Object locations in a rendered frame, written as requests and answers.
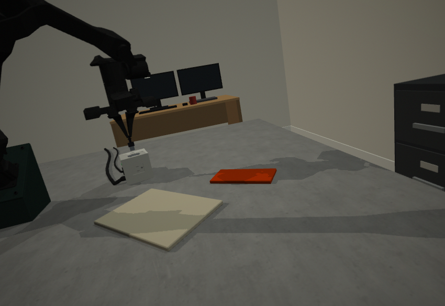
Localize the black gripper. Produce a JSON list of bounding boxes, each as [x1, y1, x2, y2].
[[84, 80, 158, 138]]

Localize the red flat rectangular slab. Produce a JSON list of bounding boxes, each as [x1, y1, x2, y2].
[[210, 168, 276, 184]]

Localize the beige flat square slab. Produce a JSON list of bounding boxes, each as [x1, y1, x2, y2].
[[94, 189, 223, 252]]

